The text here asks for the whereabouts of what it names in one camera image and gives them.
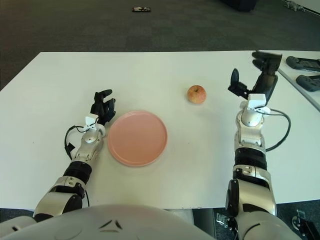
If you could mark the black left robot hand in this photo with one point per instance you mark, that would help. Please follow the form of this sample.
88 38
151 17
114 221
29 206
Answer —
102 110

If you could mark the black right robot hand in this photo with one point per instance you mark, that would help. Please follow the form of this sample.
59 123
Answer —
267 82

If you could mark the red yellow apple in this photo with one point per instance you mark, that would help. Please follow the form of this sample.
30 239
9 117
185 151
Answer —
197 94

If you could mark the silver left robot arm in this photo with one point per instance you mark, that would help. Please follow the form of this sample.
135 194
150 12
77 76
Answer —
87 147

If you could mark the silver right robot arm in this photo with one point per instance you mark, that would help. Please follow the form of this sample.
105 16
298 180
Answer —
250 135

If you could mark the pink round plate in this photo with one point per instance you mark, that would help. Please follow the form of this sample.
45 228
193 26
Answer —
137 138

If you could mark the dark grey handheld controller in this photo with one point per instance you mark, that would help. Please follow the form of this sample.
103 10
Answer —
302 63
310 83

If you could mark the grey crumpled cloth item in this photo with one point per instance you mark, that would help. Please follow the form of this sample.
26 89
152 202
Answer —
293 6

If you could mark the large black case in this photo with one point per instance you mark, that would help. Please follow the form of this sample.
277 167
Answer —
240 5

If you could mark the small patterned flat item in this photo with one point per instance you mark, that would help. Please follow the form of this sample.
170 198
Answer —
141 9

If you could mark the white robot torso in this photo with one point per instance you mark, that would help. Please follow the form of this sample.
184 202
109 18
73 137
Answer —
112 225

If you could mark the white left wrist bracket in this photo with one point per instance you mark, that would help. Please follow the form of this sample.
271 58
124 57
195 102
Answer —
90 121

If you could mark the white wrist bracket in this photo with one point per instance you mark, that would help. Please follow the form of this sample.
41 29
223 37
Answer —
256 100
90 121

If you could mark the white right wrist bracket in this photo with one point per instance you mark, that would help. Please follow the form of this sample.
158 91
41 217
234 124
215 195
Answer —
256 100

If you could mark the silver metal caster bracket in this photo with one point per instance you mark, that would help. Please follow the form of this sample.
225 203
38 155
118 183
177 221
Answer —
221 218

